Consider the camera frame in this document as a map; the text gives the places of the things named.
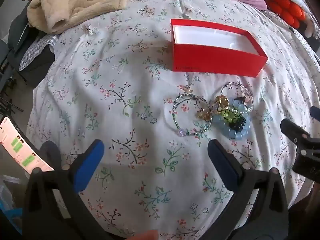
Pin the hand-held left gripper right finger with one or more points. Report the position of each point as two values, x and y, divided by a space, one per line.
225 166

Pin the orange plush toy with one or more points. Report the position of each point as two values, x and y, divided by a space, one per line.
282 7

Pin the floral bedsheet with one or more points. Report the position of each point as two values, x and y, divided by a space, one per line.
125 92

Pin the red cardboard box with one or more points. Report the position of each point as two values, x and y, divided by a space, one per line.
215 55

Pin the black round object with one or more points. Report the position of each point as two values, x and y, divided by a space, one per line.
50 152

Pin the checkered cloth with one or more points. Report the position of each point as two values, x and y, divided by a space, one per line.
32 52

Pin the smartphone with lit screen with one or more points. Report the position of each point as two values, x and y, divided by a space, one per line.
17 145

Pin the beige fleece blanket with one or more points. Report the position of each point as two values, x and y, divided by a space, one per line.
82 2

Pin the small gold flower clip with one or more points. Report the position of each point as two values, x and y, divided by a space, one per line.
203 115

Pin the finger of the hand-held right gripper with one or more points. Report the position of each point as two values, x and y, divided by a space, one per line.
297 135
315 111

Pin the person's left hand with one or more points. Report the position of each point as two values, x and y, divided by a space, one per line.
146 235

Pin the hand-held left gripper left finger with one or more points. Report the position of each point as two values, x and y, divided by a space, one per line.
90 160

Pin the dark grey clothing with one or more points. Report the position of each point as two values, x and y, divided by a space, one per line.
20 30

